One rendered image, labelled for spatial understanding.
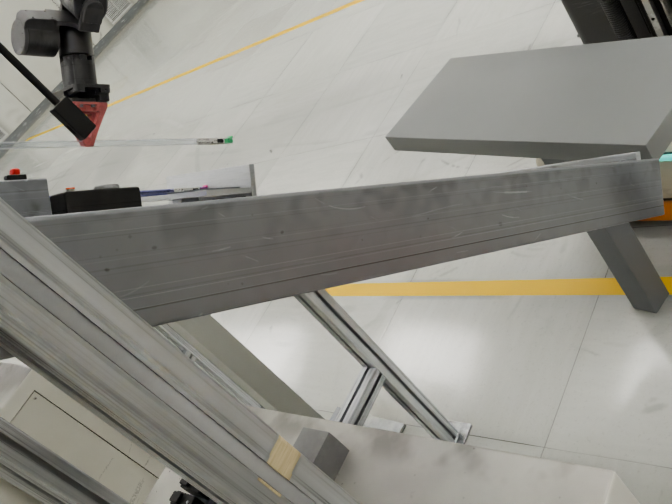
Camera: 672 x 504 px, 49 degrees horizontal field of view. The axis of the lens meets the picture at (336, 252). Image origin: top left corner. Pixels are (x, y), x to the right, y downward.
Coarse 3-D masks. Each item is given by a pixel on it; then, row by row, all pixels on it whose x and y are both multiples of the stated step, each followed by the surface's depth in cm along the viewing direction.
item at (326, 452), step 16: (368, 384) 147; (352, 400) 147; (368, 400) 147; (352, 416) 144; (304, 432) 94; (320, 432) 92; (464, 432) 165; (304, 448) 92; (320, 448) 90; (336, 448) 92; (320, 464) 90; (336, 464) 92; (176, 496) 98; (192, 496) 97
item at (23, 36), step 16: (96, 0) 121; (16, 16) 120; (32, 16) 119; (48, 16) 121; (64, 16) 123; (80, 16) 121; (96, 16) 122; (16, 32) 120; (32, 32) 119; (48, 32) 121; (96, 32) 124; (16, 48) 121; (32, 48) 120; (48, 48) 122
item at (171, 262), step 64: (320, 192) 46; (384, 192) 50; (448, 192) 55; (512, 192) 61; (576, 192) 68; (640, 192) 77; (128, 256) 37; (192, 256) 40; (256, 256) 42; (320, 256) 46; (384, 256) 50; (448, 256) 55
